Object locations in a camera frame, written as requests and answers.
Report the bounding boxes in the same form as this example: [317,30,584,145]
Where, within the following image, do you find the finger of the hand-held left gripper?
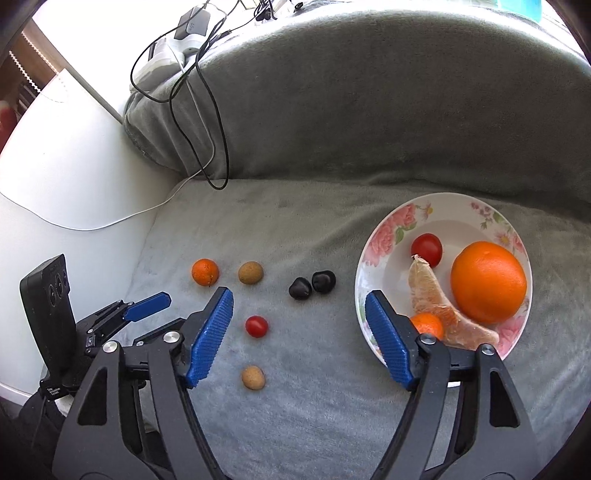
[88,292,172,335]
[133,318,188,349]

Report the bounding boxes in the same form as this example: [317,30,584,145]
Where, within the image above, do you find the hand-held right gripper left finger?
[52,286,235,480]

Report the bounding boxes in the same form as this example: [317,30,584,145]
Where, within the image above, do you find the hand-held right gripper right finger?
[365,290,543,480]

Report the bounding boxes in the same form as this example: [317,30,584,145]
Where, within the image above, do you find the small tangerine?
[191,259,219,288]
[409,312,445,342]

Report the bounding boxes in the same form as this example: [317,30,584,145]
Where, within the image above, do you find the peeled pomelo segment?
[409,256,500,350]

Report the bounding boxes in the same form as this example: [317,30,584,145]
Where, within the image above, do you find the white floral plate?
[355,192,532,370]

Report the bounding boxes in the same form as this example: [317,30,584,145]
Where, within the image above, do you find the large orange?
[451,241,528,325]

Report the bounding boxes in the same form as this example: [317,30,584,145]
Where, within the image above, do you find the light grey blanket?
[134,178,591,480]

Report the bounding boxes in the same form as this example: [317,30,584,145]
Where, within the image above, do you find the white board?
[0,69,158,402]

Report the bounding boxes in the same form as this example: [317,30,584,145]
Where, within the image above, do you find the dark grey blanket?
[124,9,591,195]

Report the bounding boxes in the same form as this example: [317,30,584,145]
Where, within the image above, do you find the white power strip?
[139,39,199,77]

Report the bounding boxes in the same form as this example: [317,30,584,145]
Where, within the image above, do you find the black power adapter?
[174,7,213,40]

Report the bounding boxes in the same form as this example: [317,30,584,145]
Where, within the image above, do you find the white cable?
[0,65,214,232]

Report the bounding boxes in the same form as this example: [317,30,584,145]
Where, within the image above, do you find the black cable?
[130,0,241,190]

